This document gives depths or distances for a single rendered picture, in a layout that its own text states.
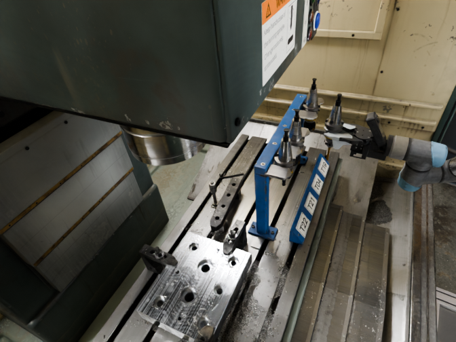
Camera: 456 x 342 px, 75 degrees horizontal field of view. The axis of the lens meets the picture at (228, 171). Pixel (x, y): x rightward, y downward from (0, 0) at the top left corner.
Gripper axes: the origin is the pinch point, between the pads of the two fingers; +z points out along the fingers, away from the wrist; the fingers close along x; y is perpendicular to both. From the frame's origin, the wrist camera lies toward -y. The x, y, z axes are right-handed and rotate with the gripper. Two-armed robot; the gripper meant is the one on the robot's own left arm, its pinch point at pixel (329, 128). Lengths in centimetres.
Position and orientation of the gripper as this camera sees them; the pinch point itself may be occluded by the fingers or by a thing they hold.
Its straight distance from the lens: 111.4
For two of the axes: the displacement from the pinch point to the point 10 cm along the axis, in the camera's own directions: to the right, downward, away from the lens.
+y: 0.6, 7.5, 6.6
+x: 4.3, -6.2, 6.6
